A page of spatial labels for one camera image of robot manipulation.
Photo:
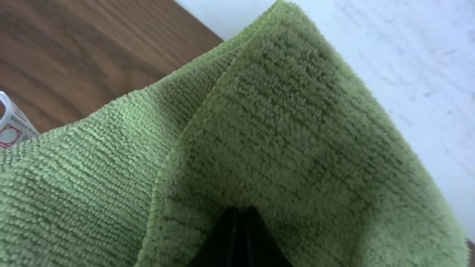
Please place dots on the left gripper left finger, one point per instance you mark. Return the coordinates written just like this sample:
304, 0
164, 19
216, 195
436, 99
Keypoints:
219, 247

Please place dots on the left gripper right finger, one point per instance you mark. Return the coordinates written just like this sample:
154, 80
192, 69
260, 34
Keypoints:
260, 246

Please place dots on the green microfiber cloth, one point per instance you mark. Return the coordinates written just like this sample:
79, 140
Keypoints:
273, 118

